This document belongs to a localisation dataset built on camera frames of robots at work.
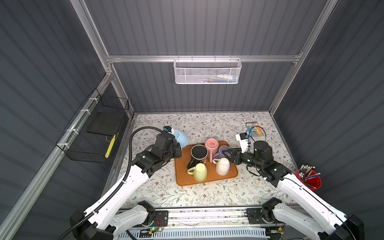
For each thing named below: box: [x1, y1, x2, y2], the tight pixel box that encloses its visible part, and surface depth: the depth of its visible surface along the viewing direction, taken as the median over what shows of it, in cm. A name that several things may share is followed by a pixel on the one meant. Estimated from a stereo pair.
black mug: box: [187, 144, 209, 169], surface depth 87 cm
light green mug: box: [187, 163, 208, 182], surface depth 83 cm
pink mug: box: [204, 138, 219, 163], surface depth 90 cm
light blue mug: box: [173, 129, 190, 148], surface depth 74 cm
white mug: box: [212, 157, 230, 176], surface depth 85 cm
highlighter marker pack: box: [245, 121, 264, 137], surface depth 111 cm
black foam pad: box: [87, 111, 124, 136], surface depth 78 cm
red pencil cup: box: [295, 169, 322, 191], surface depth 75 cm
